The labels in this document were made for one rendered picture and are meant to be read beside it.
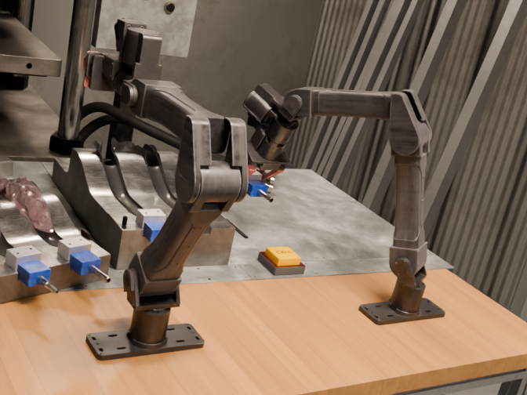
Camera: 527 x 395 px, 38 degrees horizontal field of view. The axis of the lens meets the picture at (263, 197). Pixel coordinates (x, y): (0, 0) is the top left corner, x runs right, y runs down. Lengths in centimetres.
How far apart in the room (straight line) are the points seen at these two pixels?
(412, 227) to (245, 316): 39
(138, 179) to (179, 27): 75
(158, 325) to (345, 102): 62
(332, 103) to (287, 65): 316
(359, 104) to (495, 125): 217
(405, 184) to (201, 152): 61
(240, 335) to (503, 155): 243
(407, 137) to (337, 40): 312
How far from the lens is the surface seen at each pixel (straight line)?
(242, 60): 462
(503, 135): 372
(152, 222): 160
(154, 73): 137
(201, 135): 111
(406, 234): 163
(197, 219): 117
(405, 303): 168
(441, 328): 171
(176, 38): 245
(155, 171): 187
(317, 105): 165
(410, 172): 160
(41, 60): 227
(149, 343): 135
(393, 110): 157
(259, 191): 179
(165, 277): 130
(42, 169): 211
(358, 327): 160
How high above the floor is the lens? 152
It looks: 19 degrees down
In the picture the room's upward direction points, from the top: 13 degrees clockwise
